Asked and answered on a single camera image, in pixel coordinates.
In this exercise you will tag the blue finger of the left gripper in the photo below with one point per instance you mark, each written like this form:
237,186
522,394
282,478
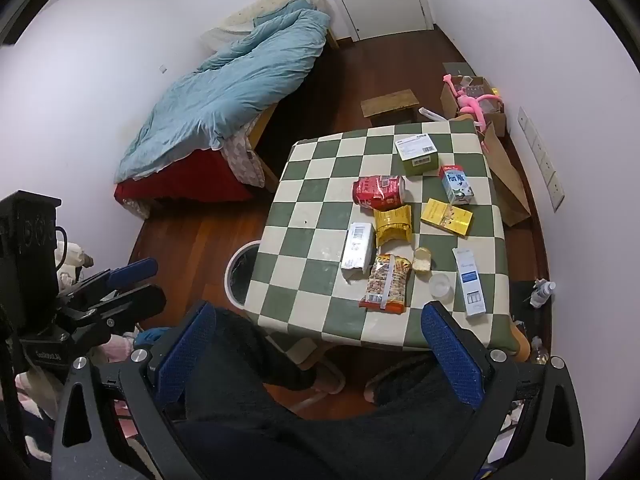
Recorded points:
122,312
132,274

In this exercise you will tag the red bed base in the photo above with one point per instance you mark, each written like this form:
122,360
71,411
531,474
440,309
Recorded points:
203,176

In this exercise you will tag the white blue slim box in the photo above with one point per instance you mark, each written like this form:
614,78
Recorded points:
471,287

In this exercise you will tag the orange noodle packet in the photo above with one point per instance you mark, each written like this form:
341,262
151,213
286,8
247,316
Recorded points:
386,289

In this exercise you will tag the wall switch panel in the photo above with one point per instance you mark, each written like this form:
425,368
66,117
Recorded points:
545,165

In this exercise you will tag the white round trash bin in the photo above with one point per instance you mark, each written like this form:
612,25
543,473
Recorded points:
238,273

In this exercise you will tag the brown cardboard box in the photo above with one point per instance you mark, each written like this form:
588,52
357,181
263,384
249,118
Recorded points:
475,100

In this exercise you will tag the yellow flat box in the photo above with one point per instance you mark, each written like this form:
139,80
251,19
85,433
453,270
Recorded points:
447,217

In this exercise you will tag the yellow snack pouch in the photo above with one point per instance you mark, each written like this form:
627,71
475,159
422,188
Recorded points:
393,224

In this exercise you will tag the blue white milk carton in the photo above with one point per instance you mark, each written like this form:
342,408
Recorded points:
456,185

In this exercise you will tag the cream pillow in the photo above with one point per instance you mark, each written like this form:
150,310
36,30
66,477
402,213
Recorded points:
240,24

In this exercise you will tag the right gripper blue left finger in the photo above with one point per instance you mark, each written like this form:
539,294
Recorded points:
178,351

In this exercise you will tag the white silver carton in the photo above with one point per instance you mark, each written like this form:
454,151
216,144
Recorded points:
358,248

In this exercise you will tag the patterned bed sheet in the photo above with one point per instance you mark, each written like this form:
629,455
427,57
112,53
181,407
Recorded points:
242,159

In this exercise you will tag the clear plastic cup lid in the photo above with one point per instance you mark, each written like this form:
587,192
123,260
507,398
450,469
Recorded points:
441,288

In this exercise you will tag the beige slipper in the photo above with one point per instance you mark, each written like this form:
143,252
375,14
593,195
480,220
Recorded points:
324,377

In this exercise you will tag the red soda can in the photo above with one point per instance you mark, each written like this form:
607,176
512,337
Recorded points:
379,192

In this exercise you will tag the white plastic bottle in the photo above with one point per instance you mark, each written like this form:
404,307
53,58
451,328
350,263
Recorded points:
542,291

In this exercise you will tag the bread piece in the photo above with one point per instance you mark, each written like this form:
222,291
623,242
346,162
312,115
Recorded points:
422,260

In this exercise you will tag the light blue duvet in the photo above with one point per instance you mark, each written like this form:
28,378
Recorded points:
226,92

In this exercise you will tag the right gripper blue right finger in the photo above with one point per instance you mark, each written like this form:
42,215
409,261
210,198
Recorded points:
463,373

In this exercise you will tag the green white carton box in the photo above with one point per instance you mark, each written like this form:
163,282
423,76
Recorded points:
418,154

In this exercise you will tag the small wooden stool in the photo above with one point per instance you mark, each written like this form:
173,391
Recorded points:
395,108

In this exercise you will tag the brown paper bag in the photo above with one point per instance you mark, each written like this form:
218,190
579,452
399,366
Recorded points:
512,199

